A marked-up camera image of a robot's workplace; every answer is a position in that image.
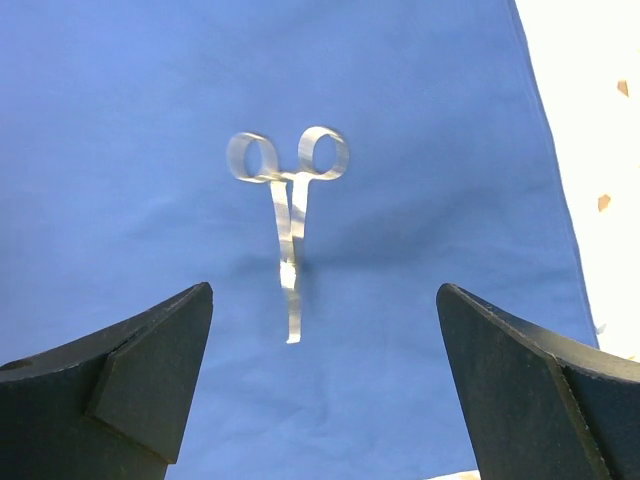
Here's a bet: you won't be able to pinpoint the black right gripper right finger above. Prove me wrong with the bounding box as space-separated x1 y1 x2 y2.
436 284 639 479

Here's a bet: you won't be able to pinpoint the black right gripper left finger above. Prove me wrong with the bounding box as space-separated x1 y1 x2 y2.
1 282 213 480

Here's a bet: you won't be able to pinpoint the blue surgical cloth wrap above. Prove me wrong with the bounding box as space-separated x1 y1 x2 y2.
1 1 596 479

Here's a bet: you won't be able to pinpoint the steel surgical forceps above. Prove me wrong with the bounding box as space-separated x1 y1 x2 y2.
226 126 350 344

